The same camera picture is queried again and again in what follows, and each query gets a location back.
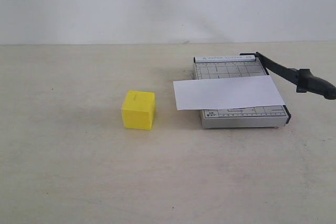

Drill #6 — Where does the grey metal paper cutter base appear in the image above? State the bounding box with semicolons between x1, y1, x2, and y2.
193;53;291;129

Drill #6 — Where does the white paper sheet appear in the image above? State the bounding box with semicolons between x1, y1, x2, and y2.
173;75;285;110

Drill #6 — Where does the yellow foam cube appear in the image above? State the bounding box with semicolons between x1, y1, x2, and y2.
121;90;156;131

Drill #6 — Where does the black cutter blade arm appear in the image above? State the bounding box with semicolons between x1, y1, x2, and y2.
239;52;335;100

